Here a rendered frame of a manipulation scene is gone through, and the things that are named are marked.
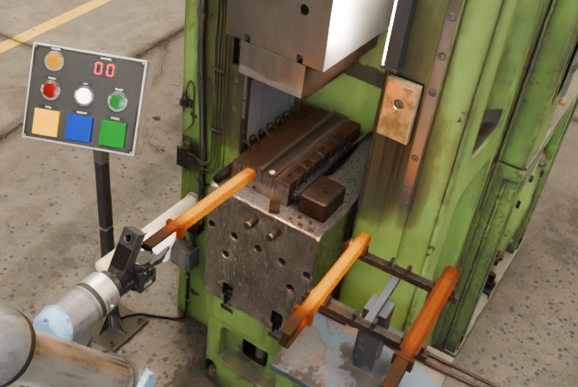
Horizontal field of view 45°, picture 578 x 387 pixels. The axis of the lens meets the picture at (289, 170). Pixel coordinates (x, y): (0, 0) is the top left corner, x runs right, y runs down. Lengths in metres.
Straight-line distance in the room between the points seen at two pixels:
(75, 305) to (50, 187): 2.08
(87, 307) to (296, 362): 0.61
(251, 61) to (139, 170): 1.87
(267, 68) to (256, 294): 0.74
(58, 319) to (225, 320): 0.99
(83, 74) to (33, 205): 1.43
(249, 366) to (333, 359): 0.71
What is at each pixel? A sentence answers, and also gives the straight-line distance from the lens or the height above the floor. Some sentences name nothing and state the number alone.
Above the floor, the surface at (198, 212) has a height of 1.06.
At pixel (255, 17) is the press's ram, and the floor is 1.44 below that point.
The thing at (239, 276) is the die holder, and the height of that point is 0.62.
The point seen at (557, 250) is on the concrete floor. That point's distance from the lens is 3.64.
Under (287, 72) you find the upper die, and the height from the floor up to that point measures 1.33.
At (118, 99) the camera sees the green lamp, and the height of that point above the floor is 1.10.
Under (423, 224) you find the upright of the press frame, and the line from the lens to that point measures 1.97.
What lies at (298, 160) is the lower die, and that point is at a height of 0.99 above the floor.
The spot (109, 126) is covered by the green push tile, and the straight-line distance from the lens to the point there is 2.08.
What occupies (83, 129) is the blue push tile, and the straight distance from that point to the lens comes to 2.10.
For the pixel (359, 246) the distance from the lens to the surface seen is 1.78.
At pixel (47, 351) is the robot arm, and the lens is 1.16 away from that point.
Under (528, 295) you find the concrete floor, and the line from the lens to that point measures 3.33.
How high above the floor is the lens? 2.17
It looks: 36 degrees down
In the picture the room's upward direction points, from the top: 8 degrees clockwise
